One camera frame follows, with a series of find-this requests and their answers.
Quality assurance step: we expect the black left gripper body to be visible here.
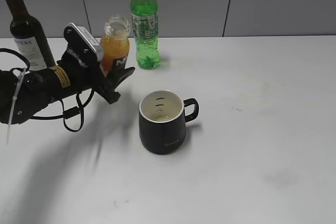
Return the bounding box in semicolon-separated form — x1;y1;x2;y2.
57;52;120;104

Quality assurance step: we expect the green plastic soda bottle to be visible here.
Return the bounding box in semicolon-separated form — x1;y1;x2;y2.
130;0;160;70

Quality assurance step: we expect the NFC orange juice bottle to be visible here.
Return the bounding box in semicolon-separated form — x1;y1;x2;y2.
100;14;130;77

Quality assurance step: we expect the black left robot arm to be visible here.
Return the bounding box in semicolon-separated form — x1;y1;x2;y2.
1;50;135;124

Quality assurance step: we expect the dark red wine bottle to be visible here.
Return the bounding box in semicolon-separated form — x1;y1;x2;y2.
5;0;56;71

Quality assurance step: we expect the black ceramic mug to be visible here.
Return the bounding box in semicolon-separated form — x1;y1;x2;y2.
139;90;199;155

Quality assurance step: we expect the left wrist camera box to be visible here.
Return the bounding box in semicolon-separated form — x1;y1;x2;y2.
64;23;104;68

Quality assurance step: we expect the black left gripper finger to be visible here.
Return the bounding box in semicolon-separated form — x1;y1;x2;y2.
106;67;135;90

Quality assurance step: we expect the white zip tie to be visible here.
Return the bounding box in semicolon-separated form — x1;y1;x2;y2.
6;68;27;145

